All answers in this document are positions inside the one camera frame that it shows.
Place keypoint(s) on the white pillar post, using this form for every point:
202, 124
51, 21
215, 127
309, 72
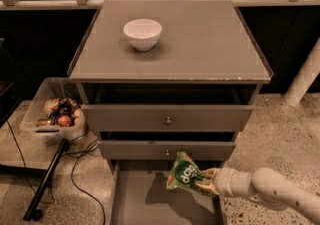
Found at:
305, 77

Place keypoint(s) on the grey drawer cabinet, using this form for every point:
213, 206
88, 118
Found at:
205, 56

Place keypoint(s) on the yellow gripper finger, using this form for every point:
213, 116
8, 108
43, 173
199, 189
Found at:
210, 173
207, 186

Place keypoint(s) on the red apple in bin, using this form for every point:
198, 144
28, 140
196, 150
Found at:
64, 121

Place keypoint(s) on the top grey drawer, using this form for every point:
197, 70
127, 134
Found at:
167, 118

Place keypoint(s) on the clear plastic bin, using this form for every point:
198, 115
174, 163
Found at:
55, 97

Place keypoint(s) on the white railing bar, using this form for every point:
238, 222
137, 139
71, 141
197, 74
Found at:
96, 4

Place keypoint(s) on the green rice chip bag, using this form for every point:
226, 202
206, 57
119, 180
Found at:
186, 174

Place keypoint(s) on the middle grey drawer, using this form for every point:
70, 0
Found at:
165, 150

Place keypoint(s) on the black metal leg bar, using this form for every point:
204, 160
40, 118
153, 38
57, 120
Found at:
32, 212

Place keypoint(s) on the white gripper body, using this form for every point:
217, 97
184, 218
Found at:
225, 181

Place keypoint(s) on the grey drawer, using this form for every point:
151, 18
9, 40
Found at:
141, 198
167, 118
165, 150

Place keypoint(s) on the bottom grey drawer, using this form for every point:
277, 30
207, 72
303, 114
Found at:
141, 198

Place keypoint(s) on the white ceramic bowl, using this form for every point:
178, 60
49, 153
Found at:
142, 34

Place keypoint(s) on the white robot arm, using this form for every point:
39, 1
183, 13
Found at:
265, 187

